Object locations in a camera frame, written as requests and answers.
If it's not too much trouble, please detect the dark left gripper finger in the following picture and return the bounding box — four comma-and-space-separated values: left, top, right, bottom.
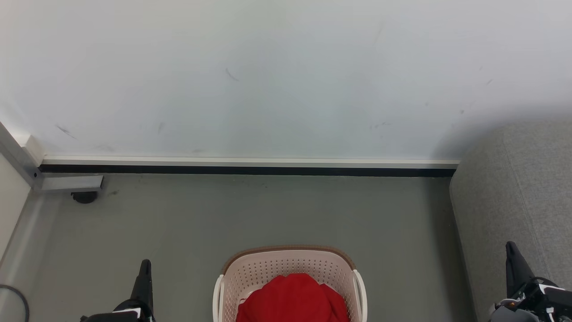
129, 259, 155, 314

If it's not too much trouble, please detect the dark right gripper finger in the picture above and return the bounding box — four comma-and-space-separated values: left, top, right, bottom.
505, 241, 536, 299

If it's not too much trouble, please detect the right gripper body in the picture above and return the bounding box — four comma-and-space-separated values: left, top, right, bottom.
489, 277, 572, 322

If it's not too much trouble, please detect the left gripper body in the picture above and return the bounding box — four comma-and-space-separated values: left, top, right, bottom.
80, 306, 156, 322

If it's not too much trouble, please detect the red cloth garment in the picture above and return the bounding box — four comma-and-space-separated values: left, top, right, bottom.
236, 274, 350, 322

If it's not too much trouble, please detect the grey fabric sofa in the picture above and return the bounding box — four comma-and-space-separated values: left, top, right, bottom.
449, 121, 572, 322

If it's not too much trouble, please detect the black round foot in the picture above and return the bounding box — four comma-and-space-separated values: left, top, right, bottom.
71, 191, 98, 205

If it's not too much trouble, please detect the beige perforated laundry basket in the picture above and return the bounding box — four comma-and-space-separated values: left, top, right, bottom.
213, 245, 368, 322

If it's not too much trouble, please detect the white baseboard strip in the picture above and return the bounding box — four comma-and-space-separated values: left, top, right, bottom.
42, 156, 461, 170

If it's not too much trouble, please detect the black looped cable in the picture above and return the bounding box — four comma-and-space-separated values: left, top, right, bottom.
0, 284, 30, 322

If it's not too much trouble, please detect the grey metal frame rail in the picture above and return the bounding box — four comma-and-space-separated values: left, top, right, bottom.
0, 123, 104, 193

